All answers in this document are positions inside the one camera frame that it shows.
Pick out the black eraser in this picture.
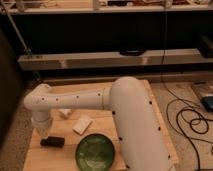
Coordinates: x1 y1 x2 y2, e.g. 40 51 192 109
40 136 65 148

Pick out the white plastic bottle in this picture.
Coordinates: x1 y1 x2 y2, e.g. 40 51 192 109
59 109 72 119

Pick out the green glass bowl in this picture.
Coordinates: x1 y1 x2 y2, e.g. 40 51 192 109
75 133 115 171

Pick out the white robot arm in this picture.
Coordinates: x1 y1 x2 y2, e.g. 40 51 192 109
24 77 175 171

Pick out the blue device on floor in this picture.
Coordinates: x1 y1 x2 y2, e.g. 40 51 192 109
201 96 213 112

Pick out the white rectangular box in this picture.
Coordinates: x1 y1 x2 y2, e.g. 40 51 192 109
73 115 93 135

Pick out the metal shelf rack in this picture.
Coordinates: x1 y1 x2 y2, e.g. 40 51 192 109
0 0 213 89

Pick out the black object on shelf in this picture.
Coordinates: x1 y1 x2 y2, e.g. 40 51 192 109
119 49 146 56

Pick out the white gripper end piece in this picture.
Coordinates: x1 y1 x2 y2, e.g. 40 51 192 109
34 121 52 138

